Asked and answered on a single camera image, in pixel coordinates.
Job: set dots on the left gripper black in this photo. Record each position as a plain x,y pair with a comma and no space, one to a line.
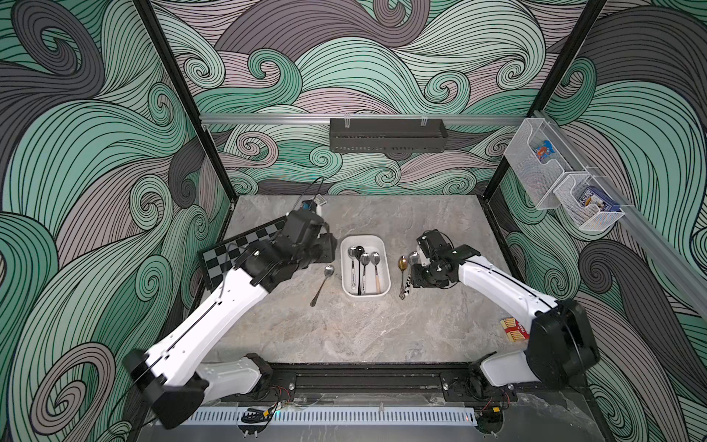
325,247

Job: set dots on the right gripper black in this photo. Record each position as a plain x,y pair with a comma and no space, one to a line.
419,276

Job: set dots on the iridescent gold ornate spoon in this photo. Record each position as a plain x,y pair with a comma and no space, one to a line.
403,266

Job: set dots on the steel spoon plain handle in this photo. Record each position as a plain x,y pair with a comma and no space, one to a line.
328,273

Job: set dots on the steel spoon white printed handle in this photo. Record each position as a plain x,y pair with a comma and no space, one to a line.
353,255

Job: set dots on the black spoon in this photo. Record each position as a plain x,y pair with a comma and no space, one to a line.
359,251

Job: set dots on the spoon wooden handle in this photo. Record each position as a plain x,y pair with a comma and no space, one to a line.
375,258

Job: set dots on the spoon cow pattern handle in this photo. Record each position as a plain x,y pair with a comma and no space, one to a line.
412,260

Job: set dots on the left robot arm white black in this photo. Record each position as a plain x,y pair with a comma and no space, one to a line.
171,375

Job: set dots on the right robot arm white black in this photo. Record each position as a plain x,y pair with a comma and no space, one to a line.
561,344

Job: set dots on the small card box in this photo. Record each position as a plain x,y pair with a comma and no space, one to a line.
319,200

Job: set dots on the white storage box tray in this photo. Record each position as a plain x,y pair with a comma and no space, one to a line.
371,243

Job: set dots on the red yellow box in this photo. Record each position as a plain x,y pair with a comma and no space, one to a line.
514,330

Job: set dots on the blue card box in bin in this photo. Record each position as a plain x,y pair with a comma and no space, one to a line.
594,196

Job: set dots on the black grey chessboard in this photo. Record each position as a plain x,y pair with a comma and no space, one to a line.
215,262

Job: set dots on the red blue item in bin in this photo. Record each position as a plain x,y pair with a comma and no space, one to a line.
545,151

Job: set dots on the black wall shelf tray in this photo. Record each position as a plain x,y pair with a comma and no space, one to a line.
388,136

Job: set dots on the clear wall bin upper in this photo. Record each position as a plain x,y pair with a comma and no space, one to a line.
537,179

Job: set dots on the clear wall bin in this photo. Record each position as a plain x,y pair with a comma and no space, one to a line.
589,206
537,179

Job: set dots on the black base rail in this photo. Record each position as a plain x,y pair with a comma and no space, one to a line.
456,381

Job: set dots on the clear wall bin lower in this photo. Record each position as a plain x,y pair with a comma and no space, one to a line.
589,206

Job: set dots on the aluminium rail back wall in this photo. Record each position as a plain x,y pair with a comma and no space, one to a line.
320,118

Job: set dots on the aluminium rail wall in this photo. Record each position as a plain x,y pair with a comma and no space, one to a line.
320,118
669,262

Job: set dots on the white slotted cable duct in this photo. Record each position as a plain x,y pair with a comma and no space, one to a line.
338,415

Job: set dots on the aluminium rail right wall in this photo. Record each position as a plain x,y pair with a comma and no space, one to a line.
669,262

